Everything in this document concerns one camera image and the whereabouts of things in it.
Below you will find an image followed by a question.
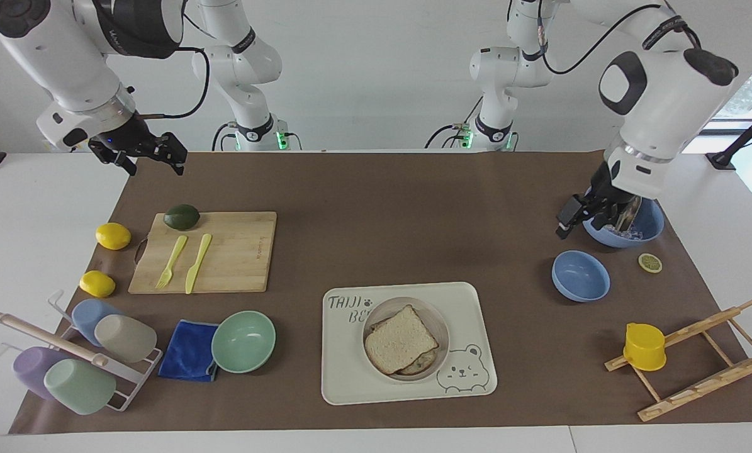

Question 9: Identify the blue cup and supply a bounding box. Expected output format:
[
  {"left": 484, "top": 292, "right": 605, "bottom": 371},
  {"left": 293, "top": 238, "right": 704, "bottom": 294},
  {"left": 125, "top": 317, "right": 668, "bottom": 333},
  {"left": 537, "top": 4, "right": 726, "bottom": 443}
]
[{"left": 71, "top": 298, "right": 125, "bottom": 347}]

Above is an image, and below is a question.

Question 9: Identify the large blue bowl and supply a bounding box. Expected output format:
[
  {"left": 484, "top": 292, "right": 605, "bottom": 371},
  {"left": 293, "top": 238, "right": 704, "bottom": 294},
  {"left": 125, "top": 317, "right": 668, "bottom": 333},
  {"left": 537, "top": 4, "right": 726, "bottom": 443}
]
[{"left": 582, "top": 189, "right": 666, "bottom": 249}]

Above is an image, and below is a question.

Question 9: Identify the bread slice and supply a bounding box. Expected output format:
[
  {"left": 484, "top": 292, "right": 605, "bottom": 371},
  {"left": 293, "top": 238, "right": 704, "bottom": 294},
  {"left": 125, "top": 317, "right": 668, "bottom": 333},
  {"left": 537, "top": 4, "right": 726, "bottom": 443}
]
[{"left": 364, "top": 305, "right": 441, "bottom": 375}]

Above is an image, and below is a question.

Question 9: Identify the dark green avocado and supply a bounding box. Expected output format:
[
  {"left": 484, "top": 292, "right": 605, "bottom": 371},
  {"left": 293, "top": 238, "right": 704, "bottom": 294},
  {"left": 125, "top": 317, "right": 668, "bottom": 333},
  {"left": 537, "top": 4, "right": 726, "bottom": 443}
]
[{"left": 163, "top": 203, "right": 201, "bottom": 231}]

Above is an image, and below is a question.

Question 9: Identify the purple cup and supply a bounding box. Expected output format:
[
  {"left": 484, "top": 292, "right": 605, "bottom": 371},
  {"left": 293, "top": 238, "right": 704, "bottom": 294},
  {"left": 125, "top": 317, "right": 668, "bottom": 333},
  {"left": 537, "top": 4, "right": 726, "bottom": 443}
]
[{"left": 13, "top": 346, "right": 74, "bottom": 402}]

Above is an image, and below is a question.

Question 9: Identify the small blue bowl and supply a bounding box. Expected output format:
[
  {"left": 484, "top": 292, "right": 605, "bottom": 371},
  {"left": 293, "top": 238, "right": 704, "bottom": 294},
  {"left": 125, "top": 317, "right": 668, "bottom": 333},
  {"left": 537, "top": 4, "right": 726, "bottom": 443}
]
[{"left": 551, "top": 250, "right": 611, "bottom": 303}]

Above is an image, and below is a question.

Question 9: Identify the beige cup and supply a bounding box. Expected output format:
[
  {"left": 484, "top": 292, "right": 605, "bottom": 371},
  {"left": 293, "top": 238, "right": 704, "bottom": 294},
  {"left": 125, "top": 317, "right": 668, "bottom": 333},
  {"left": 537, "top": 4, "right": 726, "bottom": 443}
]
[{"left": 93, "top": 313, "right": 158, "bottom": 364}]

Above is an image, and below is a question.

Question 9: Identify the cream round plate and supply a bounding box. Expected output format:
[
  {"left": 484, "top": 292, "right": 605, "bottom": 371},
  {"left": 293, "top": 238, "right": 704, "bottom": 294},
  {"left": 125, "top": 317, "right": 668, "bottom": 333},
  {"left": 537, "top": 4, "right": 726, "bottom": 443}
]
[{"left": 361, "top": 296, "right": 451, "bottom": 378}]

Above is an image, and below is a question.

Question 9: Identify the mint green cup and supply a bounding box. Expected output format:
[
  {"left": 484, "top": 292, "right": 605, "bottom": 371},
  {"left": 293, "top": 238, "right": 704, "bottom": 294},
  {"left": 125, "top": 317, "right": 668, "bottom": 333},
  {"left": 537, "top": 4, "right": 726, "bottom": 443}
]
[{"left": 43, "top": 358, "right": 117, "bottom": 416}]

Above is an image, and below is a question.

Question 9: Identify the oval yellow lemon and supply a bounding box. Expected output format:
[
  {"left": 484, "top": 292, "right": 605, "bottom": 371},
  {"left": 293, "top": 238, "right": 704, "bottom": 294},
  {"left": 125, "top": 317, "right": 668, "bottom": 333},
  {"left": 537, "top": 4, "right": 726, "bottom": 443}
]
[{"left": 79, "top": 270, "right": 116, "bottom": 298}]

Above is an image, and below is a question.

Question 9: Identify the yellow plastic knife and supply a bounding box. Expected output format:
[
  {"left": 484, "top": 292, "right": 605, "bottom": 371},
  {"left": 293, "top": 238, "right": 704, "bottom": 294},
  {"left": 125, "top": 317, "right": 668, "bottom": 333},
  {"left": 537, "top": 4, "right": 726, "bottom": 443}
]
[{"left": 184, "top": 233, "right": 213, "bottom": 295}]

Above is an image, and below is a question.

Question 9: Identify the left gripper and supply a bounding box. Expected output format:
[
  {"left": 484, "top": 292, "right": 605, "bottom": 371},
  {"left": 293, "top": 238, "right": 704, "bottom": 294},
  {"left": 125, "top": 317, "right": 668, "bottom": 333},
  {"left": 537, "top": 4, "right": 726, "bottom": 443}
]
[{"left": 555, "top": 160, "right": 626, "bottom": 240}]

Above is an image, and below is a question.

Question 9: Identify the wooden cutting board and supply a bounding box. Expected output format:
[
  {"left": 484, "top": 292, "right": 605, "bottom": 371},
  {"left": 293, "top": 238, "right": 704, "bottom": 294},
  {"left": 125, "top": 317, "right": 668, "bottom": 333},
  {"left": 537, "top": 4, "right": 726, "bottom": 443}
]
[{"left": 128, "top": 211, "right": 278, "bottom": 295}]

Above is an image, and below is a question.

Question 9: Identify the white wire cup rack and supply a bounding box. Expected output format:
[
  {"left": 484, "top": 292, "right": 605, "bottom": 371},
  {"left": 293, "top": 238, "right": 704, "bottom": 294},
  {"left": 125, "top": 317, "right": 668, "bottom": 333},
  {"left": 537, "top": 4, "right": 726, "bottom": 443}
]
[{"left": 0, "top": 289, "right": 164, "bottom": 413}]

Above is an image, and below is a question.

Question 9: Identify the wooden folding rack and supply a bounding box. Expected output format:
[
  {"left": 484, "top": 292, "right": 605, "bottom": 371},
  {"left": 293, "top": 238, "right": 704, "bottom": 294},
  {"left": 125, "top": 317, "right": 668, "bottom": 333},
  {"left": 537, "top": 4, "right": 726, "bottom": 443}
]
[{"left": 605, "top": 294, "right": 752, "bottom": 422}]

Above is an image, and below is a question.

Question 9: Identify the black cable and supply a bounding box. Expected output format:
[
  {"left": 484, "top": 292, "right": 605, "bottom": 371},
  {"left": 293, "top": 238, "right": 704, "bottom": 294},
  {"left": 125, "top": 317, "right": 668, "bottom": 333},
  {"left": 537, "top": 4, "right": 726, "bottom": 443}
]
[
  {"left": 424, "top": 123, "right": 472, "bottom": 150},
  {"left": 210, "top": 121, "right": 239, "bottom": 152},
  {"left": 536, "top": 3, "right": 705, "bottom": 76},
  {"left": 137, "top": 47, "right": 212, "bottom": 121}
]

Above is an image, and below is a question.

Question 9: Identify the mint green bowl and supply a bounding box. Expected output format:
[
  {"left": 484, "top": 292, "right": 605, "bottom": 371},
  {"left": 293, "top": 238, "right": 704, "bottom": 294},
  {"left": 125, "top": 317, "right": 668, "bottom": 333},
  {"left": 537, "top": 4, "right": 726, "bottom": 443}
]
[{"left": 211, "top": 310, "right": 277, "bottom": 374}]

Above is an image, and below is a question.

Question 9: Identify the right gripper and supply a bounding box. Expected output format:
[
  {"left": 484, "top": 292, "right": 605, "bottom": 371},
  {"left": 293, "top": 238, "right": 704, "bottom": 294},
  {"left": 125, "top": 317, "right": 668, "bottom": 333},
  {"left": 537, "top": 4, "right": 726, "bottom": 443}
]
[{"left": 88, "top": 111, "right": 189, "bottom": 177}]

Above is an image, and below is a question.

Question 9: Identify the cream tray with bear print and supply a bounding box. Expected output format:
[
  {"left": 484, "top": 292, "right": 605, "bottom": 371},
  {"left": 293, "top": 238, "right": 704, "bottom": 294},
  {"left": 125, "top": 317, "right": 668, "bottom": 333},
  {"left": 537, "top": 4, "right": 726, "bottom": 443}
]
[{"left": 321, "top": 281, "right": 498, "bottom": 406}]

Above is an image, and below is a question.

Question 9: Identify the yellow cup with handle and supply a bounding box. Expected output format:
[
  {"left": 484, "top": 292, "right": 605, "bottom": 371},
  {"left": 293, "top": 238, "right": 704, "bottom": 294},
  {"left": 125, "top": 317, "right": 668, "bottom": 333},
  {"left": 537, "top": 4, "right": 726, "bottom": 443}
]
[{"left": 622, "top": 322, "right": 668, "bottom": 372}]

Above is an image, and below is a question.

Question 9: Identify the sandwich base with filling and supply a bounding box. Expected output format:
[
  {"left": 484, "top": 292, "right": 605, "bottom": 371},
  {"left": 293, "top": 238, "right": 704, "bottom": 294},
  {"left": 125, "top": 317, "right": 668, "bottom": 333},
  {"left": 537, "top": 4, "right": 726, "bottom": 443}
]
[{"left": 396, "top": 348, "right": 439, "bottom": 377}]

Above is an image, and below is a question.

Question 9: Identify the blue cloth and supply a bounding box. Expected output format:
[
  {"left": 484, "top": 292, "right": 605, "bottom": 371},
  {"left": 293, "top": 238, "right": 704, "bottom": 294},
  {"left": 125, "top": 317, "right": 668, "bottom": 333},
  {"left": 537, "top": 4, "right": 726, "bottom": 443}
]
[{"left": 157, "top": 319, "right": 221, "bottom": 383}]

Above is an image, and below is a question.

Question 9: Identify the round yellow lemon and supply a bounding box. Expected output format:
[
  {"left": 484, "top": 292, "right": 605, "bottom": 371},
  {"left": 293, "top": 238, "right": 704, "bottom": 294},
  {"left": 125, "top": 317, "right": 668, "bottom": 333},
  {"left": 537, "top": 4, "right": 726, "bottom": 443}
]
[{"left": 95, "top": 222, "right": 132, "bottom": 251}]

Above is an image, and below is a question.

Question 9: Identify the yellow plastic fork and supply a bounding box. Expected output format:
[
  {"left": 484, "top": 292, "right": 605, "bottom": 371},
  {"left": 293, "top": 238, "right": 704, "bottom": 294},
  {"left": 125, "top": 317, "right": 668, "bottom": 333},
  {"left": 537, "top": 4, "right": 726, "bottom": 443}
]
[{"left": 155, "top": 235, "right": 189, "bottom": 290}]

